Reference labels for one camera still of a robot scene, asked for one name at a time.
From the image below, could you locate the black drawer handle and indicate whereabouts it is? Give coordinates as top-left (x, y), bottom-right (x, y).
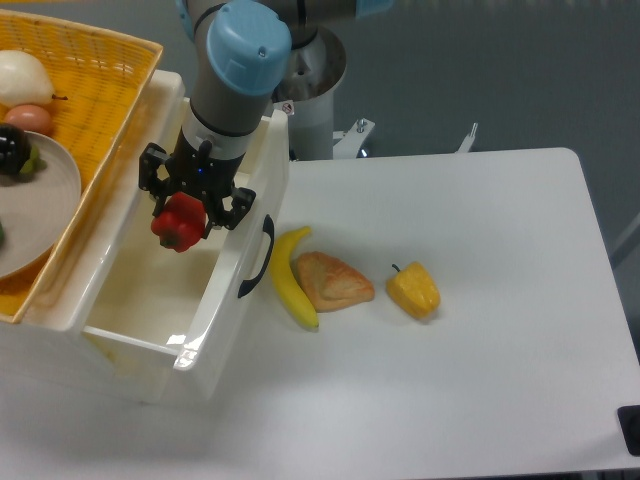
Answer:
top-left (237, 214), bottom-right (275, 298)

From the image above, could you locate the pink egg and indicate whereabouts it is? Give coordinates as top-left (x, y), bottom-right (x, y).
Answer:
top-left (4, 105), bottom-right (53, 135)

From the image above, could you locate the grey round plate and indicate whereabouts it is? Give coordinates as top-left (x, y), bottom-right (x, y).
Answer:
top-left (1, 132), bottom-right (82, 278)

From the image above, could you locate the white drawer cabinet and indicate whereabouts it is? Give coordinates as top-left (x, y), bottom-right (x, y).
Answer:
top-left (0, 69), bottom-right (261, 406)

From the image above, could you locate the white open upper drawer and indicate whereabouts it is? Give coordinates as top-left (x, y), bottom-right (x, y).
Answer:
top-left (82, 110), bottom-right (289, 370)

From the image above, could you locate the dark purple mangosteen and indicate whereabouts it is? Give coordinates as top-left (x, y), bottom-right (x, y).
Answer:
top-left (1, 123), bottom-right (47, 176)

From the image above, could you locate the yellow banana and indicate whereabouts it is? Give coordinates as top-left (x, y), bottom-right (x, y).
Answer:
top-left (269, 226), bottom-right (319, 331)

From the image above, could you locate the yellow bell pepper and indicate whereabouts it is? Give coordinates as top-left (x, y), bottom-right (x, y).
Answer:
top-left (386, 261), bottom-right (441, 320)

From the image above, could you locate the white pear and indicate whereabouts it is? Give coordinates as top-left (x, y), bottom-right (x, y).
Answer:
top-left (1, 50), bottom-right (67, 108)

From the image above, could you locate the black object at table edge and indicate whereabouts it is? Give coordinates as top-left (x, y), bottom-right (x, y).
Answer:
top-left (617, 405), bottom-right (640, 457)

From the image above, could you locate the yellow wicker basket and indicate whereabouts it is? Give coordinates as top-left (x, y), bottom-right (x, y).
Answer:
top-left (1, 8), bottom-right (163, 324)

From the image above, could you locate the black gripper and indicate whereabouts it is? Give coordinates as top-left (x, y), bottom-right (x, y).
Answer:
top-left (138, 132), bottom-right (256, 239)

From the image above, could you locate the triangular pastry turnover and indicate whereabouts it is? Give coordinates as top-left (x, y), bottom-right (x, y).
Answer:
top-left (295, 251), bottom-right (375, 312)

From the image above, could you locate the red bell pepper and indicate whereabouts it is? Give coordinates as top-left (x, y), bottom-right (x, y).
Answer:
top-left (151, 192), bottom-right (206, 253)

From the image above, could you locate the white bracket behind table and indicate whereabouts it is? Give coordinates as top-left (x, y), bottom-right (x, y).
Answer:
top-left (456, 122), bottom-right (479, 154)

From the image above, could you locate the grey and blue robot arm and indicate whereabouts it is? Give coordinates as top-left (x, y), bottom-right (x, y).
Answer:
top-left (138, 1), bottom-right (392, 252)

